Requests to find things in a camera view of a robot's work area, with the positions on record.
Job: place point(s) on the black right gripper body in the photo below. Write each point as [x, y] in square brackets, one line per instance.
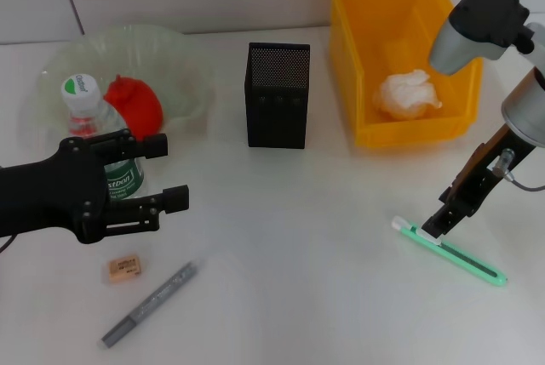
[481, 182]

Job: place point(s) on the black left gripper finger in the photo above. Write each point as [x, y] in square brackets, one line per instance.
[156, 146]
[176, 199]

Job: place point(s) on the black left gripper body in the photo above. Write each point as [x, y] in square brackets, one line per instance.
[51, 195]

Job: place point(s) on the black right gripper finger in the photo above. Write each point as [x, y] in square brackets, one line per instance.
[443, 222]
[449, 197]

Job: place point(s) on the green utility knife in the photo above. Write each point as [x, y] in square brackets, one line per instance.
[468, 263]

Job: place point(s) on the clear plastic water bottle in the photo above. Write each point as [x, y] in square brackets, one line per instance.
[85, 105]

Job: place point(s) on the white paper ball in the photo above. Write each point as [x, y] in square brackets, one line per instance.
[404, 95]

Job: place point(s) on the green glass fruit plate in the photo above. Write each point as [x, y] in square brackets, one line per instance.
[183, 67]

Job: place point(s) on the small beige eraser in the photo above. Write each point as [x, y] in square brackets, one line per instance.
[123, 270]

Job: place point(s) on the grey marker pen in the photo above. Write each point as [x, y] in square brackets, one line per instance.
[153, 301]

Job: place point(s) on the black mesh pen holder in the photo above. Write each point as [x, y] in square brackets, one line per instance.
[277, 118]

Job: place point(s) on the yellow plastic bin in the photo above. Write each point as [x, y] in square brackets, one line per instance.
[383, 20]

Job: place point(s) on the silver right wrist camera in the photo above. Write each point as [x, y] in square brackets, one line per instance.
[477, 24]

